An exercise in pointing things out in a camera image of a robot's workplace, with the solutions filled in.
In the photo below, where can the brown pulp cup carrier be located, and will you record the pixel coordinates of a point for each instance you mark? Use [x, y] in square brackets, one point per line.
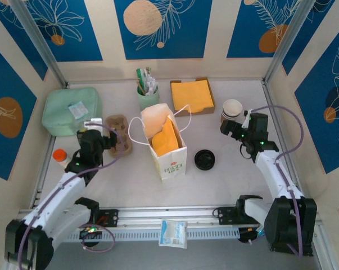
[113, 121]

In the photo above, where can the brown white paper cup stack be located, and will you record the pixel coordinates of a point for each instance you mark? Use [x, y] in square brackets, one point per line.
[232, 108]

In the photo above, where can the yellow paper napkin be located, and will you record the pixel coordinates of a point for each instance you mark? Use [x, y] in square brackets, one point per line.
[165, 137]

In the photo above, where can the white paper takeout bag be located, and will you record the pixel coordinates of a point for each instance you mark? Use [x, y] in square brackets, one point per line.
[172, 166]

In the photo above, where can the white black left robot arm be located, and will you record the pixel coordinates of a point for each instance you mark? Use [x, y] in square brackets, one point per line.
[56, 194]

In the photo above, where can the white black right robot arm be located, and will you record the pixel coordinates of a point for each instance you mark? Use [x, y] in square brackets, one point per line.
[276, 174]

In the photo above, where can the brown cardboard napkin tray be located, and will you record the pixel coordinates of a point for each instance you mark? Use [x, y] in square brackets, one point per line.
[203, 112]

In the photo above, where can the orange capped small bottle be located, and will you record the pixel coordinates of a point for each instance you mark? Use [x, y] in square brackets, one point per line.
[59, 155]

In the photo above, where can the black cup lid stack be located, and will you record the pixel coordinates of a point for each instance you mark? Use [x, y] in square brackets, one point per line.
[205, 159]

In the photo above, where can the green plastic container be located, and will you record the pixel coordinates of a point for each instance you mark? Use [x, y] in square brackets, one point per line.
[59, 118]

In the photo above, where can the mint green holder cup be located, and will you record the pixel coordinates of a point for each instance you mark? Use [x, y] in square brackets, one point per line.
[148, 102]

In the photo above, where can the yellow napkin stack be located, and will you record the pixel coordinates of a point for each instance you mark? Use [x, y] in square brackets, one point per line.
[191, 94]

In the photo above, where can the wooden stirrer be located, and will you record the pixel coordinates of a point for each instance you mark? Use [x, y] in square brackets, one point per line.
[148, 73]
[139, 87]

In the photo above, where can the green white sachet stick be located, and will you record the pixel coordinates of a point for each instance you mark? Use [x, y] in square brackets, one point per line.
[141, 77]

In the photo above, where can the white blue plastic packet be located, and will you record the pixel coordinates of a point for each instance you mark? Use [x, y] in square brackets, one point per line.
[173, 233]

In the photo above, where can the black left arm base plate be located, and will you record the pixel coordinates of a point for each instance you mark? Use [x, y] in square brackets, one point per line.
[110, 218]

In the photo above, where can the aluminium front rail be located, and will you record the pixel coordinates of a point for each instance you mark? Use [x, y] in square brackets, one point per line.
[158, 215]

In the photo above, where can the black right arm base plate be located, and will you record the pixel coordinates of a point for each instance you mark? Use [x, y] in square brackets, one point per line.
[225, 216]

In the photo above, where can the aluminium frame post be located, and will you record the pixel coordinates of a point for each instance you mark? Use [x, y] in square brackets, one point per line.
[41, 42]
[288, 42]

